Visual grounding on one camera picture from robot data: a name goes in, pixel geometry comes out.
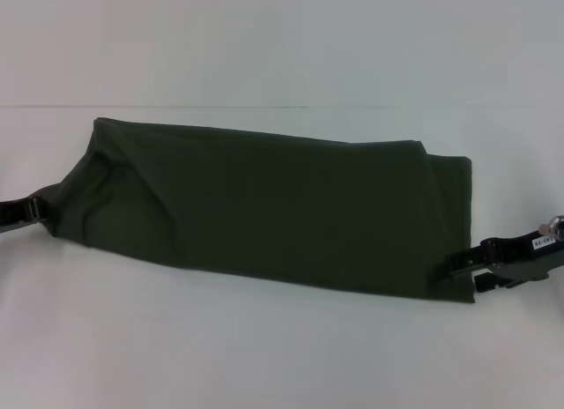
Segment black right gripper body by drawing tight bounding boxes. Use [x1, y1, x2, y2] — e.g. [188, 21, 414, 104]
[482, 233, 564, 283]

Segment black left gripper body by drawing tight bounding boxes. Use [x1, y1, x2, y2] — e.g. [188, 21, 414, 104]
[0, 197, 37, 234]

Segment dark green t-shirt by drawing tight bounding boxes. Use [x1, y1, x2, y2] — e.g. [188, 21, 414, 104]
[41, 115, 477, 304]

